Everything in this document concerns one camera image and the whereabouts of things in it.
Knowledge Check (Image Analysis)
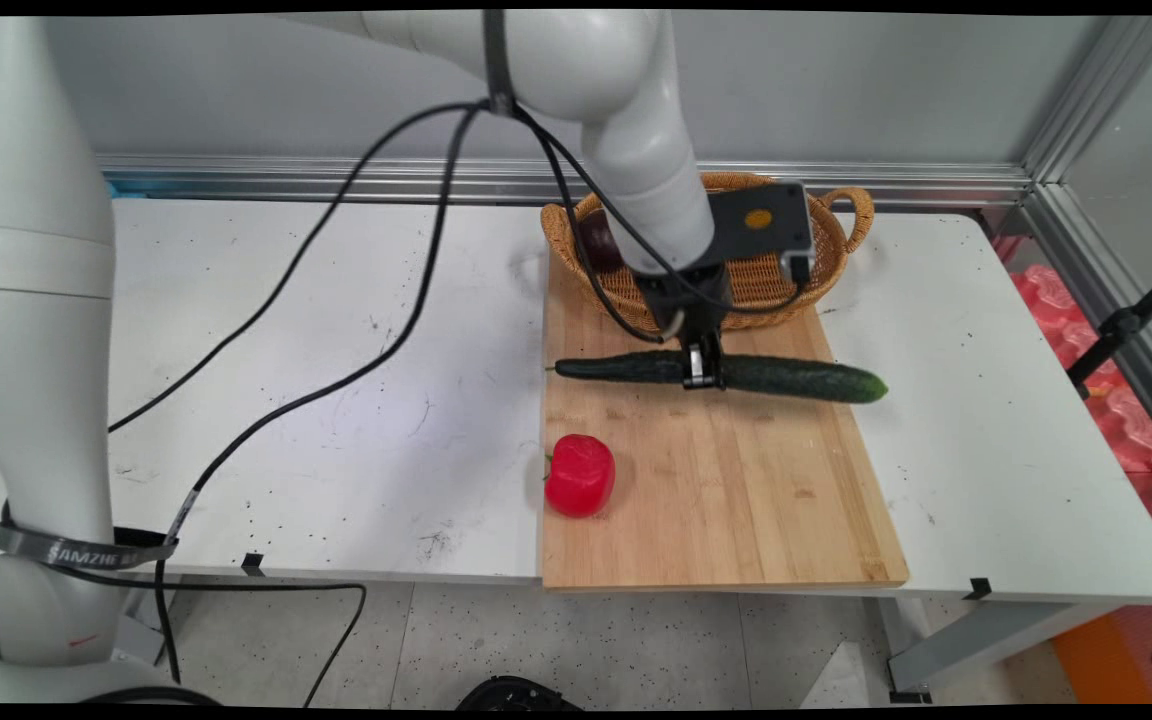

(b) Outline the upright aluminium frame post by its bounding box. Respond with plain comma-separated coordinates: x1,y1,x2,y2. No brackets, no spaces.
1021,15,1152,187

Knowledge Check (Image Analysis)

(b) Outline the black floor cable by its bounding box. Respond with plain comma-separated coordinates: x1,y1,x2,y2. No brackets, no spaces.
36,564,370,708

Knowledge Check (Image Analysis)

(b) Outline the dark green cucumber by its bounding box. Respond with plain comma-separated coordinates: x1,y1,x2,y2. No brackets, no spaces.
547,349,890,406

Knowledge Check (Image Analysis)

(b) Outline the red bell pepper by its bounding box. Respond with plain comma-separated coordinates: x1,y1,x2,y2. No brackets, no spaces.
543,433,619,519

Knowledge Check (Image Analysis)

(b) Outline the horizontal aluminium frame rail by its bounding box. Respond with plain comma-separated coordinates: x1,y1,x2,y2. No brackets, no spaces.
96,153,1033,210

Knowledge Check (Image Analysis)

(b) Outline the thick black cable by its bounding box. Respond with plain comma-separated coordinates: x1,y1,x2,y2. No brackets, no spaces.
154,100,817,687

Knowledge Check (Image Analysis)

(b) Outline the purple eggplant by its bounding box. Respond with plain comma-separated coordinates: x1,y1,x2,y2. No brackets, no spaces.
576,210,627,274

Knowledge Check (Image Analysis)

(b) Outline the black tripod stand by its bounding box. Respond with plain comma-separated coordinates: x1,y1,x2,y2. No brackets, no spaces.
1066,255,1152,403

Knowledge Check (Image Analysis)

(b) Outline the orange floor mat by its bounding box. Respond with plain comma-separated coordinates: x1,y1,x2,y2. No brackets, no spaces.
1049,600,1152,707

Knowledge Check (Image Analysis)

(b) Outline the grey velcro strap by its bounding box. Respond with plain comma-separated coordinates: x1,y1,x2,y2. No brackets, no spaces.
0,503,180,572

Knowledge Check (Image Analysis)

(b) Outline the grey table leg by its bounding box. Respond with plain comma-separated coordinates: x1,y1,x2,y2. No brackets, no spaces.
114,572,183,667

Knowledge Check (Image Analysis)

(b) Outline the black round floor object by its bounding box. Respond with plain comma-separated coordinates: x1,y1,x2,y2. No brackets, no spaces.
456,675,583,711

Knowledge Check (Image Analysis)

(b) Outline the side aluminium frame rail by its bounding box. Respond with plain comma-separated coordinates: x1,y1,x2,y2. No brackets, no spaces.
1021,184,1152,471

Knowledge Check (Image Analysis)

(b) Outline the wooden cutting board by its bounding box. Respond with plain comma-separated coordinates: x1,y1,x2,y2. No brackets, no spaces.
539,248,913,592

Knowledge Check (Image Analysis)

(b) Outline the woven wicker basket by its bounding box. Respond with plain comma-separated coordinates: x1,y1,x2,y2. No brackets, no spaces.
541,172,877,337

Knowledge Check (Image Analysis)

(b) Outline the pink bubble wrap sheet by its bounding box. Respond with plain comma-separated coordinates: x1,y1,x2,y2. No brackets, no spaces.
991,235,1152,566

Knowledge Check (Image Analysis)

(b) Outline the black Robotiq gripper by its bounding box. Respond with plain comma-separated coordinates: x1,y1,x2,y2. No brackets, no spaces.
632,261,736,392

